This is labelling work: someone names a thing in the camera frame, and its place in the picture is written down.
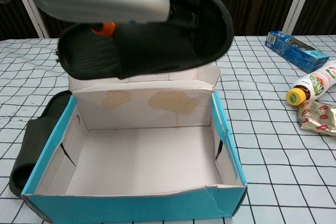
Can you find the white metal frame post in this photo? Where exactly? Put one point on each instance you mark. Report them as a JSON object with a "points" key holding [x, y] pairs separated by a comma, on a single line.
{"points": [[35, 16], [297, 3]]}

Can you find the light blue cardboard shoe box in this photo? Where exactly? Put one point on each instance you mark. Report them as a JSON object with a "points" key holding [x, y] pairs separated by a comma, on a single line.
{"points": [[131, 203]]}

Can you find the black rubber slipper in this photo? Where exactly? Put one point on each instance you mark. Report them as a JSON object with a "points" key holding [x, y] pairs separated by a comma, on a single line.
{"points": [[157, 48], [34, 140]]}

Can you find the white bottle with yellow cap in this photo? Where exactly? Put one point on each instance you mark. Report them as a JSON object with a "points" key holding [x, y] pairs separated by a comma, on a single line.
{"points": [[315, 79]]}

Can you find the white black checkered tablecloth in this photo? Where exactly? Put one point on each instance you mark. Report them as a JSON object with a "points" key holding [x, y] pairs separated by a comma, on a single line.
{"points": [[262, 155]]}

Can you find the blue cookie box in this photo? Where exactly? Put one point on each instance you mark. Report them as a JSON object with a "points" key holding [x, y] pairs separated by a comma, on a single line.
{"points": [[296, 53]]}

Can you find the gold and red foil bag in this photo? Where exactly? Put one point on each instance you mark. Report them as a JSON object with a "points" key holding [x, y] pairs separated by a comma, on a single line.
{"points": [[317, 116]]}

